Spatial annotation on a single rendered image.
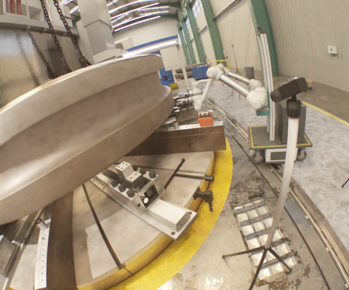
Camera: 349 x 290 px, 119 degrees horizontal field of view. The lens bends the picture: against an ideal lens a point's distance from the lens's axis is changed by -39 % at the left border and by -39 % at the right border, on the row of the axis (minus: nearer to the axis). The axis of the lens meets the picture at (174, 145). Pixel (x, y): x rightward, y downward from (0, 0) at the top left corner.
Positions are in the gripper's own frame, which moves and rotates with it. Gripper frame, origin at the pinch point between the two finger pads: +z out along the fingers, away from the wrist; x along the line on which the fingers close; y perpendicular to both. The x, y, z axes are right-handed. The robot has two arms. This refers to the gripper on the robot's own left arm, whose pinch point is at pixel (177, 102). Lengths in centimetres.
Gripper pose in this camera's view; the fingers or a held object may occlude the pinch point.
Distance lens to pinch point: 251.6
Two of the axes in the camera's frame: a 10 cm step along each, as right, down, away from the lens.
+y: -2.5, -8.6, -4.5
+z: -9.6, 1.4, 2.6
